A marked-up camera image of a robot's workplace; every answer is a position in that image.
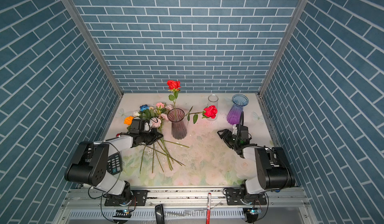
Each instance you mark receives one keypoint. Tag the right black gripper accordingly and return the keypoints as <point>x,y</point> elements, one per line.
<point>226,136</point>

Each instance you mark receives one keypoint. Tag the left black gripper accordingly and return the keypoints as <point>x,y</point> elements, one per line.
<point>155,132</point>

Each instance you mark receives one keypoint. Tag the pink peony spray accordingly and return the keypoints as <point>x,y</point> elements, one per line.
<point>161,153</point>
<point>161,110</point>

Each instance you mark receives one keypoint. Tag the clear ribbed glass vase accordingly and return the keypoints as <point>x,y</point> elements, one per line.
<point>213,101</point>

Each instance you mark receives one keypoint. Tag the dark purple ribbed vase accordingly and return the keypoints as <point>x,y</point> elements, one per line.
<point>179,130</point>

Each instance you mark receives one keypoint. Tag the blue rose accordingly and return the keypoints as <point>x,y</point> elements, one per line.
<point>144,108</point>

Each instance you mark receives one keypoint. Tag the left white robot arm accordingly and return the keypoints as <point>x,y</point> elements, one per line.
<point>98,163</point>

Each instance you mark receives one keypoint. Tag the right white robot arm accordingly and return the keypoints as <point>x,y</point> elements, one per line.
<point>273,171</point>

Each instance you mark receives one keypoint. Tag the blue purple gradient vase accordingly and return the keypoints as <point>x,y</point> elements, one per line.
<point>239,102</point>

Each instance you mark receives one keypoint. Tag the orange rose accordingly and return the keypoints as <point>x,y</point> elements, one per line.
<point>128,121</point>

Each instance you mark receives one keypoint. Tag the small white flower spray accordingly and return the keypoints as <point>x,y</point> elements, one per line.
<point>137,114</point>

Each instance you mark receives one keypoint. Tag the black calculator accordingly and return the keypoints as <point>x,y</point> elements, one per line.
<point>114,164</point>

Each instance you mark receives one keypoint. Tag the red marker pen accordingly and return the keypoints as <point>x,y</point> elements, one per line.
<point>209,208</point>

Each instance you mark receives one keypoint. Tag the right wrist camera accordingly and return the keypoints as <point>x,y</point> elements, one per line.
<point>236,130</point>

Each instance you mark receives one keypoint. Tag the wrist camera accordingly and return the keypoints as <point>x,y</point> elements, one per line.
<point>236,130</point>
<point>138,126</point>

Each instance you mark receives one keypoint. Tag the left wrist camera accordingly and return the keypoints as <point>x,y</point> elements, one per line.
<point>138,126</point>

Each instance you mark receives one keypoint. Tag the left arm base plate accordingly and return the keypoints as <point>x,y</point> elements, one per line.
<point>131,198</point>

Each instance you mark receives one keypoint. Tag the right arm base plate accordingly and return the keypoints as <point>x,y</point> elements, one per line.
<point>236,197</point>

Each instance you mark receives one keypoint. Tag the black handle object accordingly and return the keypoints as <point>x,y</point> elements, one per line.
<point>159,214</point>

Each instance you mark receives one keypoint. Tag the aluminium front rail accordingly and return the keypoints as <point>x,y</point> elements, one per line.
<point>198,197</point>

